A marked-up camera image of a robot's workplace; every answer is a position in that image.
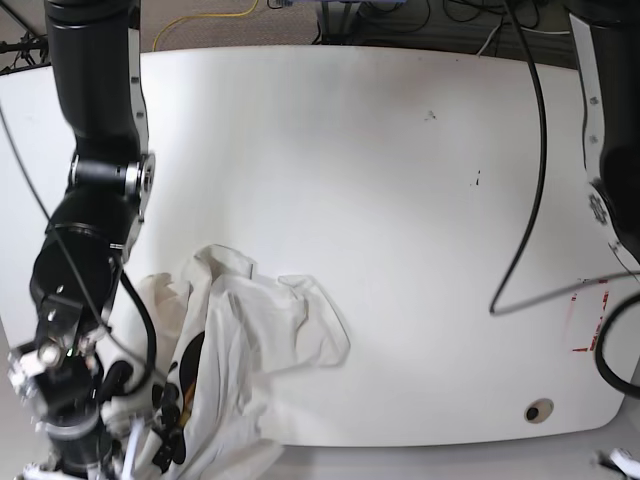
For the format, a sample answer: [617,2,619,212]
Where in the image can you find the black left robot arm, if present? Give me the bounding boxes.
[565,1,639,260]

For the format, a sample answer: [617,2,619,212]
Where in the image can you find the red tape rectangle marking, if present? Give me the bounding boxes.
[562,280,609,353]

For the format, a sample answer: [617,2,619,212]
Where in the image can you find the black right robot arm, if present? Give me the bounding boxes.
[8,1,157,479]

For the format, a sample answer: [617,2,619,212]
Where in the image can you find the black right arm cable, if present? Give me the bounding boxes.
[117,267,159,396]

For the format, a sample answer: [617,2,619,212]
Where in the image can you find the yellow cable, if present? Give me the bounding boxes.
[152,0,259,53]

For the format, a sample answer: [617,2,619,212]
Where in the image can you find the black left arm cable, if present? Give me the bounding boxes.
[489,0,640,401]

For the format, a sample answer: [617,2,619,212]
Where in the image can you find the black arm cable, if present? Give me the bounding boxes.
[117,267,159,396]
[489,0,640,401]

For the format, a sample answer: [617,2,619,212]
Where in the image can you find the white T-shirt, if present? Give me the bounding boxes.
[103,245,350,479]

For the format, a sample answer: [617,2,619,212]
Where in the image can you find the right table cable grommet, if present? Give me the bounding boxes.
[524,398,554,424]

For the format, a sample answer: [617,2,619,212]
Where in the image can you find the black tripod legs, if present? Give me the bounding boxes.
[1,1,51,76]

